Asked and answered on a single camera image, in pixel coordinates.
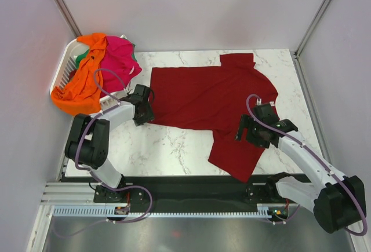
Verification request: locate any dark red t shirt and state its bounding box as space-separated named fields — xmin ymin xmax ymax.
xmin=150 ymin=53 xmax=278 ymax=182

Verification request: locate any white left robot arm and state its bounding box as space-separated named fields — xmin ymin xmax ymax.
xmin=64 ymin=101 xmax=154 ymax=202

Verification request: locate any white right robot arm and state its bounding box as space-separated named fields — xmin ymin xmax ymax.
xmin=236 ymin=115 xmax=368 ymax=236

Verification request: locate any pink t shirt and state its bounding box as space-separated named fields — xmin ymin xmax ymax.
xmin=100 ymin=36 xmax=142 ymax=93

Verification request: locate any orange t shirt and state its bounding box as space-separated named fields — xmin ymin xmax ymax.
xmin=51 ymin=33 xmax=107 ymax=116

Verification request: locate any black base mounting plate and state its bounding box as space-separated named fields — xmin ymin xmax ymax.
xmin=93 ymin=175 xmax=287 ymax=212

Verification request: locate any green t shirt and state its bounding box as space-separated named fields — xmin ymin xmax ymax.
xmin=75 ymin=45 xmax=137 ymax=67

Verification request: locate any white plastic laundry basket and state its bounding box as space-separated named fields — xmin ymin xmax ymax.
xmin=50 ymin=33 xmax=141 ymax=116

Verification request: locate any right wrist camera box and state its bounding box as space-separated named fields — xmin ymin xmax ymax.
xmin=252 ymin=103 xmax=279 ymax=125

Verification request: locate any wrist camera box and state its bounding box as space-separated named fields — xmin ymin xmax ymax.
xmin=252 ymin=103 xmax=279 ymax=125
xmin=131 ymin=84 xmax=152 ymax=102

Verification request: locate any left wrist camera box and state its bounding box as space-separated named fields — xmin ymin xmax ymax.
xmin=131 ymin=84 xmax=152 ymax=102

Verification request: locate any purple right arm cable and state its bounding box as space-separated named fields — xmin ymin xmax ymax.
xmin=246 ymin=94 xmax=368 ymax=237

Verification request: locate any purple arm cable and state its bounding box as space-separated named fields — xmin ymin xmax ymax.
xmin=246 ymin=94 xmax=368 ymax=237
xmin=75 ymin=68 xmax=130 ymax=191

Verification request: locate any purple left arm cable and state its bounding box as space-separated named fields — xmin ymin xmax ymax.
xmin=75 ymin=68 xmax=130 ymax=191

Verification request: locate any white slotted cable duct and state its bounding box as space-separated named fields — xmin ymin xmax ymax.
xmin=52 ymin=204 xmax=289 ymax=218

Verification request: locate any right vertical aluminium post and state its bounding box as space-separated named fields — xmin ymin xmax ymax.
xmin=292 ymin=0 xmax=333 ymax=60

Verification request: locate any vertical aluminium post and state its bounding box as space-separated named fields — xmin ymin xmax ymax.
xmin=292 ymin=0 xmax=333 ymax=60
xmin=54 ymin=0 xmax=82 ymax=37

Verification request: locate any aluminium frame rail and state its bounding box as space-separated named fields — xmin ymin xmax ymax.
xmin=40 ymin=181 xmax=99 ymax=206

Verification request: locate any left vertical aluminium post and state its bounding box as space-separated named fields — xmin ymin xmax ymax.
xmin=54 ymin=0 xmax=82 ymax=37

